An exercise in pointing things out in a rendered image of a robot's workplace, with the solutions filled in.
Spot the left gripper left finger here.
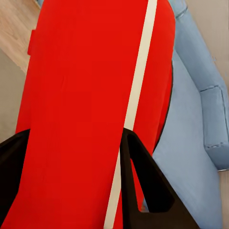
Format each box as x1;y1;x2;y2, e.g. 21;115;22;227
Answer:
0;129;30;228

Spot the radio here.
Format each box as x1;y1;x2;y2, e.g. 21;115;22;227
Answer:
0;0;176;229

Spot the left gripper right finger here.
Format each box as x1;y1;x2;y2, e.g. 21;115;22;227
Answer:
120;128;200;229

